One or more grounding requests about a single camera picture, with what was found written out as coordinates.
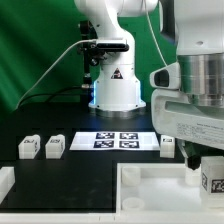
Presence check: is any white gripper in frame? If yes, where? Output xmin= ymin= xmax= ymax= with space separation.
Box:
xmin=151 ymin=89 xmax=224 ymax=170

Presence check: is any white square tabletop part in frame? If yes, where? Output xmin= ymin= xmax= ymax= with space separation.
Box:
xmin=115 ymin=163 xmax=224 ymax=224

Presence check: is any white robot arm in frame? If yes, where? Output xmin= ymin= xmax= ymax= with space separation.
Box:
xmin=74 ymin=0 xmax=224 ymax=169

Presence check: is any white sheet with tags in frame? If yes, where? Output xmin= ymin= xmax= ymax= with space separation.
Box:
xmin=70 ymin=131 xmax=159 ymax=151

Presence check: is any white left obstacle block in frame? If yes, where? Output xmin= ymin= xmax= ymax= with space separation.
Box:
xmin=0 ymin=167 xmax=15 ymax=204

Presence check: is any black camera on stand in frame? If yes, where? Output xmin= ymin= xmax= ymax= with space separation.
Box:
xmin=78 ymin=20 xmax=129 ymax=67

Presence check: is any grey camera cable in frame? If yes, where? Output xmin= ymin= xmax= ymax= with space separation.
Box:
xmin=15 ymin=39 xmax=98 ymax=110

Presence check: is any black cable on table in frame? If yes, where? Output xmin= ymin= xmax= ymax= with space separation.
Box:
xmin=19 ymin=87 xmax=84 ymax=107

